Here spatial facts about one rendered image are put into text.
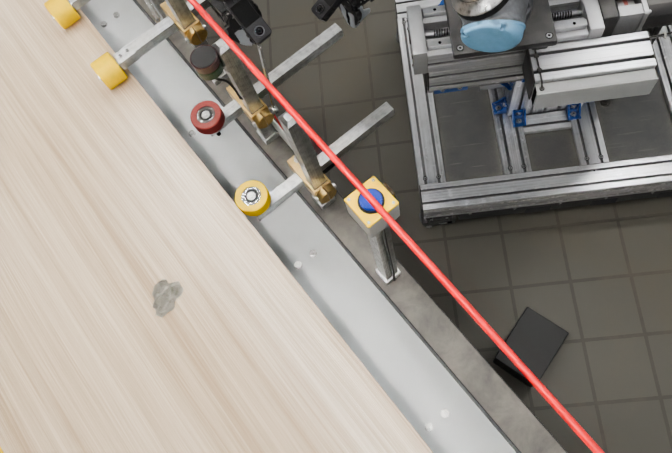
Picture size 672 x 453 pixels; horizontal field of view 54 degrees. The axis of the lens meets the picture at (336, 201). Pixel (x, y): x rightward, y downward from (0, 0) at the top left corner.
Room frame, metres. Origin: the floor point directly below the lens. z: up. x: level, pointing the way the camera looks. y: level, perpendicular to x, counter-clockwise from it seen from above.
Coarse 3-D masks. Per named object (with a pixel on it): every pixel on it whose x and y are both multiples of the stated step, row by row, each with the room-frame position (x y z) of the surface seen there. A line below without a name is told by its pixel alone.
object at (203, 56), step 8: (200, 48) 0.89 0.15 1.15; (208, 48) 0.89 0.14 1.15; (192, 56) 0.88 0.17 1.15; (200, 56) 0.87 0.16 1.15; (208, 56) 0.87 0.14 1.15; (200, 64) 0.86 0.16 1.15; (208, 64) 0.85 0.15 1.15; (224, 64) 0.87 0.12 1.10; (224, 80) 0.87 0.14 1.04; (240, 96) 0.88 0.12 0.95
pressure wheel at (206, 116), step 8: (200, 104) 0.92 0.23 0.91; (208, 104) 0.91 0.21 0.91; (216, 104) 0.91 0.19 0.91; (192, 112) 0.91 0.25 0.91; (200, 112) 0.90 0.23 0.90; (208, 112) 0.89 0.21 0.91; (216, 112) 0.88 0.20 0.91; (192, 120) 0.89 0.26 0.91; (200, 120) 0.88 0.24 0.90; (208, 120) 0.87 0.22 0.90; (216, 120) 0.86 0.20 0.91; (224, 120) 0.87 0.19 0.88; (200, 128) 0.86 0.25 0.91; (208, 128) 0.85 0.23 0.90; (216, 128) 0.85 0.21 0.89
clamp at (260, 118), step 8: (232, 88) 0.96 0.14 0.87; (232, 96) 0.94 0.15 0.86; (240, 104) 0.90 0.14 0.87; (264, 104) 0.88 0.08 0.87; (248, 112) 0.87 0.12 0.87; (256, 112) 0.86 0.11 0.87; (264, 112) 0.86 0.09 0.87; (256, 120) 0.85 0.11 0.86; (264, 120) 0.84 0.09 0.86; (272, 120) 0.85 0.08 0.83
